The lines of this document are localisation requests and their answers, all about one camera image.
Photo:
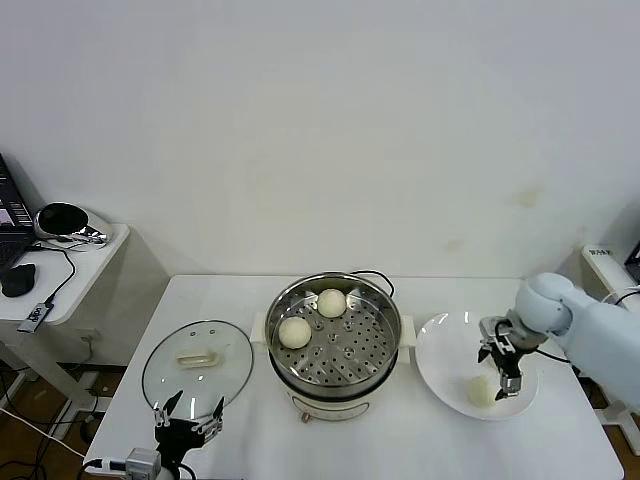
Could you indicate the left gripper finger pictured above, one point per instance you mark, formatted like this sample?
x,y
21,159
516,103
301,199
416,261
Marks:
x,y
212,425
161,416

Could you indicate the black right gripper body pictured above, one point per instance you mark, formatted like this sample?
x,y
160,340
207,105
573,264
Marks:
x,y
506,360

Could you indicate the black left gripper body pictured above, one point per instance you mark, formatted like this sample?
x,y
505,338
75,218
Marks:
x,y
181,437

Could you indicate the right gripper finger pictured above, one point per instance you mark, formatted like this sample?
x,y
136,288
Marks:
x,y
511,386
484,352

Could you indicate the white steamed baozi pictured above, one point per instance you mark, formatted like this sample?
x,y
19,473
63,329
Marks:
x,y
331,303
295,333
477,390

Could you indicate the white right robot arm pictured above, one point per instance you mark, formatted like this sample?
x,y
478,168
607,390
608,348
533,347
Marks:
x,y
600,320

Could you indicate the perforated steel steamer basket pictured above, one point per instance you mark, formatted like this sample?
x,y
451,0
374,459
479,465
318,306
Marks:
x,y
345,360

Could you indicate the round white plate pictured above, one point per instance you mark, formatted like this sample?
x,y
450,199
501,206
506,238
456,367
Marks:
x,y
445,360

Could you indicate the round glass pot lid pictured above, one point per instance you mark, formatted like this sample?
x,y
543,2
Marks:
x,y
227,372

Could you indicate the cream electric cooking pot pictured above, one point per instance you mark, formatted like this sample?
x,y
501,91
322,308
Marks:
x,y
330,405

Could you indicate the white labelled side table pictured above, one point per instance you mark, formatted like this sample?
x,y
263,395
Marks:
x,y
607,272

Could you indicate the black framed monitor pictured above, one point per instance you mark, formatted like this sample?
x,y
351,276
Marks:
x,y
634,267

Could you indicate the grey usb adapter dongle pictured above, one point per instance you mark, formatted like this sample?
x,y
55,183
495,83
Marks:
x,y
35,316

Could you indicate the black computer mouse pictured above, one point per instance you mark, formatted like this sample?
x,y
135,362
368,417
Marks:
x,y
19,281

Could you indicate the shiny chrome round device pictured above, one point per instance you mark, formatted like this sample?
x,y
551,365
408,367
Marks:
x,y
60,220

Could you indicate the black open laptop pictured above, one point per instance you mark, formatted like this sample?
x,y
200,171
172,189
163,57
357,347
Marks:
x,y
10,220

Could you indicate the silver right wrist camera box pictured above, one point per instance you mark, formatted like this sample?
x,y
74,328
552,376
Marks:
x,y
495,327

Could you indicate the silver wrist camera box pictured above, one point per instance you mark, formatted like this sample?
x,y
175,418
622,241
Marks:
x,y
495,327
142,462

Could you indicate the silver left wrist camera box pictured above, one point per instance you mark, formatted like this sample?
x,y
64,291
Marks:
x,y
142,462

